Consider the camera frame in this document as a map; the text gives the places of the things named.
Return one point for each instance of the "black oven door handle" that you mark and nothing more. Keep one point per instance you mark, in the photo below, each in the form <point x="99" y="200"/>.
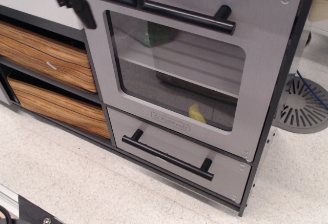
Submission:
<point x="219" y="22"/>

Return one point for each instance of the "grey toy oven door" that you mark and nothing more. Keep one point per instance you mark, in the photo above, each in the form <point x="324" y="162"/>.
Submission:
<point x="246" y="63"/>

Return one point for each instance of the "green object inside oven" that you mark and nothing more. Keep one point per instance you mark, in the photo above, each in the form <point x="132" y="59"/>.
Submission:
<point x="152" y="34"/>

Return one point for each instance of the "white oven shelf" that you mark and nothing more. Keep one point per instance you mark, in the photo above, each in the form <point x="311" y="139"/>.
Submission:
<point x="133" y="73"/>

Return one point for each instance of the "upper wood-pattern storage bin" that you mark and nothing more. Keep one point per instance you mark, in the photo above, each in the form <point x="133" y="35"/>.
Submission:
<point x="59" y="61"/>

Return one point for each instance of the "wood-pattern storage bin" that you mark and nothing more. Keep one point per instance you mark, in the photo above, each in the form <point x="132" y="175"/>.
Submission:
<point x="59" y="61"/>
<point x="50" y="101"/>

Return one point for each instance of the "lower wood-pattern storage bin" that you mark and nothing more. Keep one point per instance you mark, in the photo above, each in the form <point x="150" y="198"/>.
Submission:
<point x="50" y="101"/>

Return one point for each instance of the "yellow toy banana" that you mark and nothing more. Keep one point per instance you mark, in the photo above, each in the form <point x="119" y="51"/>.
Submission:
<point x="194" y="113"/>

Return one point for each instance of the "grey slotted round base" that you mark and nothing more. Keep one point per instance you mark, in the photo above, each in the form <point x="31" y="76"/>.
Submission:
<point x="304" y="107"/>

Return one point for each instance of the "grey lower drawer front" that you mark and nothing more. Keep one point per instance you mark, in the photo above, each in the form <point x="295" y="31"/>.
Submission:
<point x="229" y="175"/>

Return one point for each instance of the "black plate with screw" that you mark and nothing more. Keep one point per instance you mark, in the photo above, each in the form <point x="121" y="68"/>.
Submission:
<point x="32" y="213"/>

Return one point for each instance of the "black drawer handle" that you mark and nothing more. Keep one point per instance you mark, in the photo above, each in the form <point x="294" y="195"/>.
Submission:
<point x="202" y="171"/>

